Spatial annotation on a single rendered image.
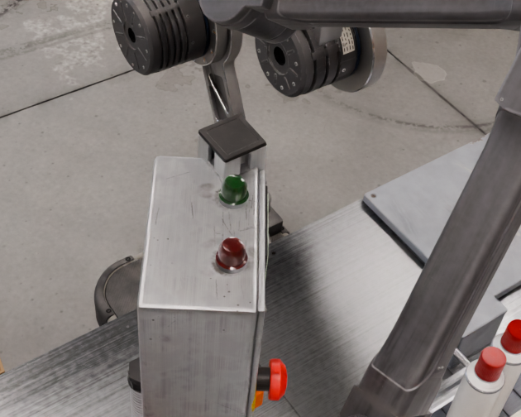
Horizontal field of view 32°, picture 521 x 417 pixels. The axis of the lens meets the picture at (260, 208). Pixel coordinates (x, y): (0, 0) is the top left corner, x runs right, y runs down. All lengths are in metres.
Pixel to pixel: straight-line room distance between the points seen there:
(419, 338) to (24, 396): 0.73
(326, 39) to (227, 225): 0.73
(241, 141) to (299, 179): 2.08
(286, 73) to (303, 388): 0.50
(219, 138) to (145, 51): 1.10
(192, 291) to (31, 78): 2.56
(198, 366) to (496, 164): 0.32
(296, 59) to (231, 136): 0.65
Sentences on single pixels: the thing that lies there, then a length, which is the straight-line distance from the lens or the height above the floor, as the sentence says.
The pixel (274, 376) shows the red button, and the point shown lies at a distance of 0.84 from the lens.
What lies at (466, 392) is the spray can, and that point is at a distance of 1.26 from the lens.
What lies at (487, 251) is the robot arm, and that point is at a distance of 0.86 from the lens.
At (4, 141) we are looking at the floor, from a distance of 3.03.
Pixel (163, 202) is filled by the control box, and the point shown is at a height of 1.48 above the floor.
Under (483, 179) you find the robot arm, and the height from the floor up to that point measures 1.47.
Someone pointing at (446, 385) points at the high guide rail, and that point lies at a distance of 1.33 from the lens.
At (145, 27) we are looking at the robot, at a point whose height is 0.94.
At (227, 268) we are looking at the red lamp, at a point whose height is 1.48.
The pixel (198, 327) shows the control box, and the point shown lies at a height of 1.45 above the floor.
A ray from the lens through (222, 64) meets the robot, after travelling 2.00.
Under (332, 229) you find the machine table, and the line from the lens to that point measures 1.65.
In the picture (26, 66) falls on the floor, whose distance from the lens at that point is 3.30.
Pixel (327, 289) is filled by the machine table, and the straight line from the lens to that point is 1.56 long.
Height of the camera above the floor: 2.05
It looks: 47 degrees down
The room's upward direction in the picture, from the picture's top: 6 degrees clockwise
